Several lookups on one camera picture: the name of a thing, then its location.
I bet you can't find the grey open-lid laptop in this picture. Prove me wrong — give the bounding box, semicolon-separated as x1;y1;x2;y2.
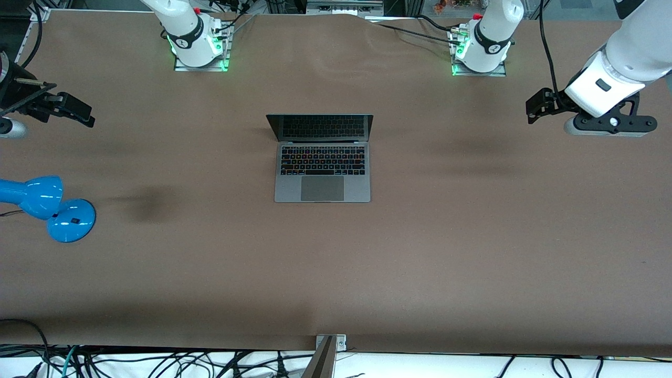
266;114;374;204

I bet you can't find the blue desk lamp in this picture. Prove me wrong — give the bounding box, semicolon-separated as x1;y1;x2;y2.
0;175;97;244

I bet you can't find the grey power strip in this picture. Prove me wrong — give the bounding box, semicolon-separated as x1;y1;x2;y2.
307;0;385;16

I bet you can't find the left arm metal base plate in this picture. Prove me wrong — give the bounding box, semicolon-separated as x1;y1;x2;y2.
450;25;508;78

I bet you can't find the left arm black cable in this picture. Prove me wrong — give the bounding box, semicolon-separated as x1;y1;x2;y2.
538;0;560;98

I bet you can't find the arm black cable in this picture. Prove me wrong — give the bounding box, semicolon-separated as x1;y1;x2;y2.
538;0;560;98
20;0;46;69

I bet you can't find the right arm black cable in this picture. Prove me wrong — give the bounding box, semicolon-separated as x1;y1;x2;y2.
20;0;46;69

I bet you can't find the thin black table cable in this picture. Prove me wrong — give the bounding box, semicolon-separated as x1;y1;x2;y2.
367;16;464;47

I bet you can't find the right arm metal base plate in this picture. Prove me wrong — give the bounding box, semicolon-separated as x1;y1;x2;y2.
173;20;233;72

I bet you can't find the black looping floor cable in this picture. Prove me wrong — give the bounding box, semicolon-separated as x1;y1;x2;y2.
0;318;51;378

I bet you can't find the teal cable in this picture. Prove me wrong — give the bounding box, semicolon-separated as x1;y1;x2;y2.
59;345;80;378

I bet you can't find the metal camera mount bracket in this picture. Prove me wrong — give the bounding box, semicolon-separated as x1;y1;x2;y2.
316;334;348;352

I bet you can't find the grey camera mount pole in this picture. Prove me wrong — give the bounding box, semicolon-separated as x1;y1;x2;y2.
301;336;338;378

